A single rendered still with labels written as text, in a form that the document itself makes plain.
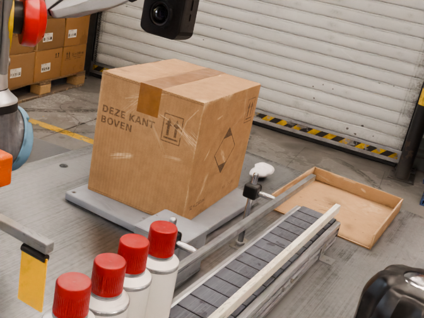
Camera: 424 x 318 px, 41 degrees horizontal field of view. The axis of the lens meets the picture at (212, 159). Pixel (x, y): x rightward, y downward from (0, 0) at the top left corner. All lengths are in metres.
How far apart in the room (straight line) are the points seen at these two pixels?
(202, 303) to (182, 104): 0.40
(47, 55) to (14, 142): 3.80
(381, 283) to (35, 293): 0.30
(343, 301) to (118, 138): 0.55
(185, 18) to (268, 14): 4.44
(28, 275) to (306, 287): 0.69
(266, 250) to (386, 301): 0.65
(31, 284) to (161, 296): 0.20
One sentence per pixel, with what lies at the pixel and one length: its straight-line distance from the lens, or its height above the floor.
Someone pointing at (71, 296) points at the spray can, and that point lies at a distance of 0.55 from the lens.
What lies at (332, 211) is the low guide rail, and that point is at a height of 0.92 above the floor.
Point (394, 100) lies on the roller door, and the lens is 4.83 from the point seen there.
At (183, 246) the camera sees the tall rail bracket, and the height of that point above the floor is 0.96.
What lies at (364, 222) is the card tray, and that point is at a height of 0.83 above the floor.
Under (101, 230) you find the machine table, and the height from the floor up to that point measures 0.83.
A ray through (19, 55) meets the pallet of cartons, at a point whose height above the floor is 0.39.
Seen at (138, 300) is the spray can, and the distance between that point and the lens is 0.65.
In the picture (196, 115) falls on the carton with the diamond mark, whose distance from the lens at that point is 1.10.
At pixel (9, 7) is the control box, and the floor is 1.34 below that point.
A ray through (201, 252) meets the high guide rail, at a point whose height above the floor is 0.96.
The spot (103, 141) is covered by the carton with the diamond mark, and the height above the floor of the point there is 0.97.
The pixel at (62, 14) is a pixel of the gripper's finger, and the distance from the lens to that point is 0.42.
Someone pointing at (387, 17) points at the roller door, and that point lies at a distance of 4.78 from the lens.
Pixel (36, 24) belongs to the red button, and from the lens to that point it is 0.41.
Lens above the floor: 1.39
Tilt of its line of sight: 20 degrees down
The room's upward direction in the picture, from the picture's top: 12 degrees clockwise
